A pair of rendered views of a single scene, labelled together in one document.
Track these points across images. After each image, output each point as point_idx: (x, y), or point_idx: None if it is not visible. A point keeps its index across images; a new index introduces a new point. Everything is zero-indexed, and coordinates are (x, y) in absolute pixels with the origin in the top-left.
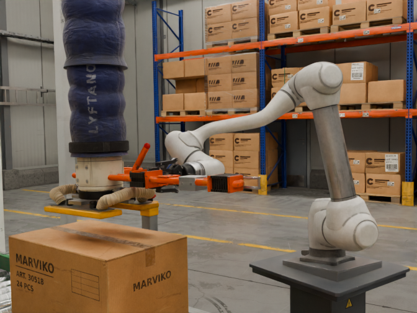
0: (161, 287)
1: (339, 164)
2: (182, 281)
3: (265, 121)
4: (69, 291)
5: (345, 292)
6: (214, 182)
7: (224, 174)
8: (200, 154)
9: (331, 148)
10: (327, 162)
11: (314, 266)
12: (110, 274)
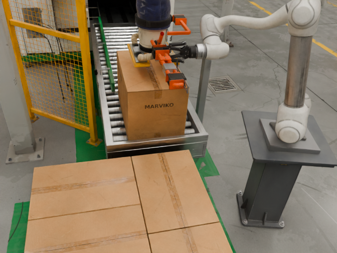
0: (165, 110)
1: (292, 82)
2: (182, 109)
3: (264, 27)
4: (123, 94)
5: (261, 160)
6: (168, 78)
7: (178, 74)
8: (212, 39)
9: (290, 69)
10: (287, 76)
11: (266, 134)
12: (129, 99)
